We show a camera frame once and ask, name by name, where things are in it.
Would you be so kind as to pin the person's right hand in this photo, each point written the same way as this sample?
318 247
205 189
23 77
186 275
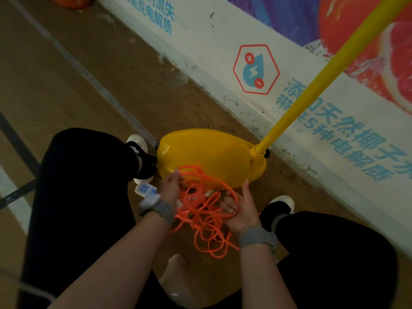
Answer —
244 215

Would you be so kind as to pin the person's left fingers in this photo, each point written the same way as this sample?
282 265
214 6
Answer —
177 181

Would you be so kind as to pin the person's right thumb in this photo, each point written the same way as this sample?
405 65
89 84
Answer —
247 191

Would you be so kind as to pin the yellow pole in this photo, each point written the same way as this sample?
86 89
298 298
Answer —
331 69

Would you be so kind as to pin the person's right forearm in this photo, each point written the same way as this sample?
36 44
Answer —
262 279

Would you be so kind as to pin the printed wall banner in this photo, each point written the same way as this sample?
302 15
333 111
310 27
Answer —
289 44

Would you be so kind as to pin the grey left wristband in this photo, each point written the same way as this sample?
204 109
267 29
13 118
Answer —
162 210

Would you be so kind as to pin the person's left leg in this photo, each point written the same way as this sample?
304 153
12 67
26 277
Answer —
80 196

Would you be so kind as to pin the person's right shoe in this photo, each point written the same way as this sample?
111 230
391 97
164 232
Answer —
276 210

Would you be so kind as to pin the grey wristband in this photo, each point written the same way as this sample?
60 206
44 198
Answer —
257 237
162 210

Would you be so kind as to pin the orange round object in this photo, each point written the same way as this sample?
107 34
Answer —
70 1

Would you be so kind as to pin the grey right wristband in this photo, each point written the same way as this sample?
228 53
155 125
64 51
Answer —
257 237

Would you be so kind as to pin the person's right leg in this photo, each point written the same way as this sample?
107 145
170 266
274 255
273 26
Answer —
334 263

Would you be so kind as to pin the person's leg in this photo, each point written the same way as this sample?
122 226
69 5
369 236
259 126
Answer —
80 196
334 263

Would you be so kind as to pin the person's shoe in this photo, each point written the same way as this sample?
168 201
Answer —
144 160
276 210

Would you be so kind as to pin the white wrist tracker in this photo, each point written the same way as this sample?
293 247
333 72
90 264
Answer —
149 201

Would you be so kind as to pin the person's left shoe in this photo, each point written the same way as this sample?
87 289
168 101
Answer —
144 160

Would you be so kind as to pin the person's left hand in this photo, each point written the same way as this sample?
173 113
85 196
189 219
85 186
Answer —
170 192

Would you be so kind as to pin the white power strip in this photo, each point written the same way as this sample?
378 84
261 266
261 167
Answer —
145 189

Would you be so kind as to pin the person's left forearm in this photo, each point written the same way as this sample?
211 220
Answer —
122 263

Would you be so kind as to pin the pale translucent object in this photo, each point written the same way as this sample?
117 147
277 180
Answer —
175 281

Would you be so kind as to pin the yellow plastic stand base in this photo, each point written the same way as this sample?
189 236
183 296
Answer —
212 154

